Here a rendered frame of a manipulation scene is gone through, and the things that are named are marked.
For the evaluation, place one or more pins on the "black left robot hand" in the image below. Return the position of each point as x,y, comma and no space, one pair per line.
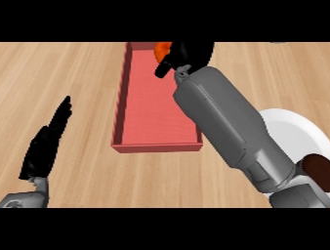
44,148

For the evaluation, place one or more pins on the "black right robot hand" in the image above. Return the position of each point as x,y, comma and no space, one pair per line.
190,53

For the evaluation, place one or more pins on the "orange squash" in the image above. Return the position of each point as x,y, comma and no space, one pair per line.
162,51

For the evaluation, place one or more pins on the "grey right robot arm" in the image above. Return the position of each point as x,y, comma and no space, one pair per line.
238,133

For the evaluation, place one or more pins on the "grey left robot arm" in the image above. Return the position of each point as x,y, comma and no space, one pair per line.
29,196

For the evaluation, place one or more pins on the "red cardboard box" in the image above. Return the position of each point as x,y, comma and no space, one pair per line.
154,107

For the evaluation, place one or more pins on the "white plate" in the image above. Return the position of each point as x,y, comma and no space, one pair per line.
296,136

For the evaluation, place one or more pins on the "dark brown round object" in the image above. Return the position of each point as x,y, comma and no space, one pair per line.
321,172

